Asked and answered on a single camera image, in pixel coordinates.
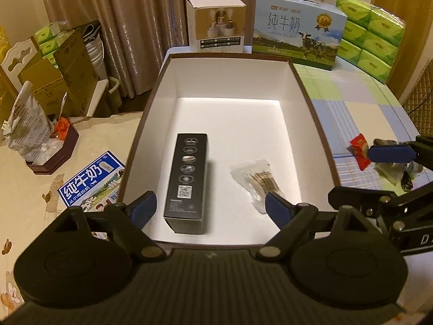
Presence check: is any red snack packet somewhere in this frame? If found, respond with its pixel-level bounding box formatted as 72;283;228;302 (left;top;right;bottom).
349;133;371;171

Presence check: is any grey patterned sock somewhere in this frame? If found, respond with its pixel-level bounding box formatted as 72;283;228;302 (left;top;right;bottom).
374;161;424;192

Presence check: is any flat blue milk box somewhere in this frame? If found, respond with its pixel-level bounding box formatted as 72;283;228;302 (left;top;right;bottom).
57;150;125;212

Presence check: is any quilted brown chair cushion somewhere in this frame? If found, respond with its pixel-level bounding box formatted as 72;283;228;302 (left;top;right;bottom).
403;59;433;137

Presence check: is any clear bag of cotton swabs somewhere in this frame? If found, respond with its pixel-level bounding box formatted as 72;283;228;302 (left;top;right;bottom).
230;159;285;214

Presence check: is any black product box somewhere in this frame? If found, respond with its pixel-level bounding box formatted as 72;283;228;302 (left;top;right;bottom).
164;133;208;235

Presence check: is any checked bed sheet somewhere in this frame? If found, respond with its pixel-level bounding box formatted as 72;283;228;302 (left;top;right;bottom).
293;60;418;190

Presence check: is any brown wooden tray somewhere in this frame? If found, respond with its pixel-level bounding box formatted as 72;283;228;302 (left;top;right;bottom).
27;119;79;175

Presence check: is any orange small object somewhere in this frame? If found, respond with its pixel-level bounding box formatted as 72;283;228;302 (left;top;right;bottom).
50;117;70;141

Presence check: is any large brown storage box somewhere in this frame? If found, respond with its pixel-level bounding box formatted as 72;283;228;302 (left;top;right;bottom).
119;54;337;245

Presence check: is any green tissue pack bundle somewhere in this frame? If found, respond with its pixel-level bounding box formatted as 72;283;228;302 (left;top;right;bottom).
336;0;406;84

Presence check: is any white plastic bag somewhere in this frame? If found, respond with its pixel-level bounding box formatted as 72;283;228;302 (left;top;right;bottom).
3;81;52;162

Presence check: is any brown cardboard box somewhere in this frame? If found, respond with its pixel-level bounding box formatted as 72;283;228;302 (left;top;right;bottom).
20;32;98;117

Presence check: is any blue milk carton box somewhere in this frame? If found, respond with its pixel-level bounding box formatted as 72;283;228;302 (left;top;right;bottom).
252;0;347;70

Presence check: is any stack of metal bowls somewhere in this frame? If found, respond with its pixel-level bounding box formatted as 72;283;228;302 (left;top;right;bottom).
81;21;105;70

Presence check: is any green tissue packs left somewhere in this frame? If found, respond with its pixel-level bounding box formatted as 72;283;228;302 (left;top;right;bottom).
34;21;73;68

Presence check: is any beige curtain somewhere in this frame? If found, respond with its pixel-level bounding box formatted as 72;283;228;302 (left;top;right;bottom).
43;0;255;98

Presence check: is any white humidifier product box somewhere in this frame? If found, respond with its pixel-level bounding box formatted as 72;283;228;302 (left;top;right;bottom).
186;0;247;53

